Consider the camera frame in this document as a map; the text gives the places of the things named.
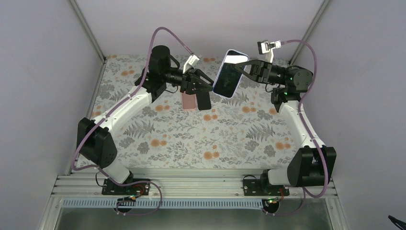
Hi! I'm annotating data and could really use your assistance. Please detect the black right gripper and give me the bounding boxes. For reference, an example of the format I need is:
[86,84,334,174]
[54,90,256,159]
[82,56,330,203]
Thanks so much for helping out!
[234,59,289,85]

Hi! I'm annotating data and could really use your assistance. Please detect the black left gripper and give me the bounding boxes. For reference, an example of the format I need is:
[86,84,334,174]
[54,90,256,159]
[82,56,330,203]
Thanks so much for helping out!
[162,67,214,95]

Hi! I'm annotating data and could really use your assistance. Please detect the lavender phone case with ring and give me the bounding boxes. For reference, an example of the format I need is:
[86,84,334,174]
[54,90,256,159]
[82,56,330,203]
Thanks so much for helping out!
[212,49,250,99]

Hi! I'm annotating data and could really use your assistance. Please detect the pink phone case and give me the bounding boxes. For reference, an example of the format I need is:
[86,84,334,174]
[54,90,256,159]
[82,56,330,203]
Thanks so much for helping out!
[181,93,197,111]

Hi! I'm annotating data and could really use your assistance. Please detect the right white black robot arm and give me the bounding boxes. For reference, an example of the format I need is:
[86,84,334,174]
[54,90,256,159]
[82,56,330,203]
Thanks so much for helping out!
[235,60,337,195]

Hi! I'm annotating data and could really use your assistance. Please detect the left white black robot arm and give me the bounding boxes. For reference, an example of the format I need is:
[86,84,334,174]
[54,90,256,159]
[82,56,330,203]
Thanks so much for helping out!
[75,45,214,194]

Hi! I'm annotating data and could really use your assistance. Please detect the floral patterned table mat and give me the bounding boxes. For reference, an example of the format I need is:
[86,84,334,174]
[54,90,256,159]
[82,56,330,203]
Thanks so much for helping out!
[78,54,313,170]

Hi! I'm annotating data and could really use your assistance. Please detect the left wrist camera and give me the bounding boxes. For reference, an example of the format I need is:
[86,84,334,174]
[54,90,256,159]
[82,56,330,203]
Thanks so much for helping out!
[182,54,202,74]

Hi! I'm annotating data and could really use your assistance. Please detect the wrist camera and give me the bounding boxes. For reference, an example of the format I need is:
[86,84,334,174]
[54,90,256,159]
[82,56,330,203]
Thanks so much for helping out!
[257,40,282,63]
[182,54,202,74]

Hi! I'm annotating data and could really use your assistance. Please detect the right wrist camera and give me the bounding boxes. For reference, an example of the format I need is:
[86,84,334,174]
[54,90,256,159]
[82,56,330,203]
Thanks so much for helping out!
[257,40,282,63]

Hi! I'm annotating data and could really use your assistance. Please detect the aluminium corner post right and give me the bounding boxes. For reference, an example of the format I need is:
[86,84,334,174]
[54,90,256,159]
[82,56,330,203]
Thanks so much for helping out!
[290,0,330,64]

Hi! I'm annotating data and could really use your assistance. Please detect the aluminium corner post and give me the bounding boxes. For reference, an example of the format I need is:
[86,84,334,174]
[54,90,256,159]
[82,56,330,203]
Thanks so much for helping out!
[68,0,106,63]
[290,0,330,64]

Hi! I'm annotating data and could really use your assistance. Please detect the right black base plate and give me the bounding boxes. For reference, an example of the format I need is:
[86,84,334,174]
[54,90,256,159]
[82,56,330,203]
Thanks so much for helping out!
[242,177,290,196]

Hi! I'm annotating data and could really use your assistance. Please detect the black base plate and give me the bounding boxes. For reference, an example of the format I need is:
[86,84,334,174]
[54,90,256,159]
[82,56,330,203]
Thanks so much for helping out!
[101,178,151,196]
[242,177,290,196]

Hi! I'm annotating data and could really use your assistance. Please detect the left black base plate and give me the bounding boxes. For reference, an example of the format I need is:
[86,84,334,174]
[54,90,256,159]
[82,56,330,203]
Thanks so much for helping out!
[101,178,151,196]

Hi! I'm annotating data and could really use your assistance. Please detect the aluminium corner post left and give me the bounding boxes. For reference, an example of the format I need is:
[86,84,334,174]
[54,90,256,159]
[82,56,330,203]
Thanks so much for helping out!
[68,0,106,63]

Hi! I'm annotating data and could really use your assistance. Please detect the aluminium rail base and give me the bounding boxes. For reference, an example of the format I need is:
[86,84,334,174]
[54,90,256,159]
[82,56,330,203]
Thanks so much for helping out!
[50,167,338,199]

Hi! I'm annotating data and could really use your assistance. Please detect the grey slotted cable duct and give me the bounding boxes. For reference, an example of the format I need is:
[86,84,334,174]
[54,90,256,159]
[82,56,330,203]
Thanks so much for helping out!
[61,197,263,209]

